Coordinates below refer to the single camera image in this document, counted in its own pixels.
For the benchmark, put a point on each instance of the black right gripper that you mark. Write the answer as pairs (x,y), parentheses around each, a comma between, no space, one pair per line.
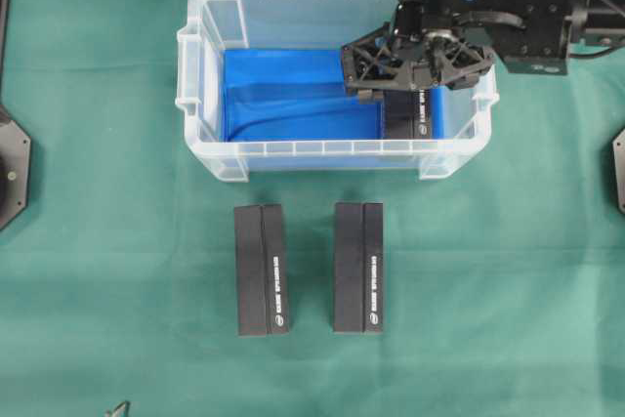
(460,38)

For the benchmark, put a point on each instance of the black RealSense D435i box top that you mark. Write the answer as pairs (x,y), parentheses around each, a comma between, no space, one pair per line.
(409,115)

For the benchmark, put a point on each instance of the black realsense d435i box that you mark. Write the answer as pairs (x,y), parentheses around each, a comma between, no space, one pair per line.
(359,261)
(409,115)

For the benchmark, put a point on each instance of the black RealSense D435i box bottom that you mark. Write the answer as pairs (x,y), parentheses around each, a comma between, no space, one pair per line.
(359,261)

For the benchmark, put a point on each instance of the black RealSense D415 box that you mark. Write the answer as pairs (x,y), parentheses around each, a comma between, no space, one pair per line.
(261,270)

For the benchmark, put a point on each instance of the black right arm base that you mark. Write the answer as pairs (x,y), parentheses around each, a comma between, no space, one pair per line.
(618,152)

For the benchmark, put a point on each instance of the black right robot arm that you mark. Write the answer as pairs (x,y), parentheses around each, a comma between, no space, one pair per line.
(597,29)

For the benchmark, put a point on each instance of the clear plastic storage case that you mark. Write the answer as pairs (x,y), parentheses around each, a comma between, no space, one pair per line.
(216,26)

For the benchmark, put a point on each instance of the blue cloth liner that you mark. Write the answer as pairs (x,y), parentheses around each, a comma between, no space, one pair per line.
(299,95)

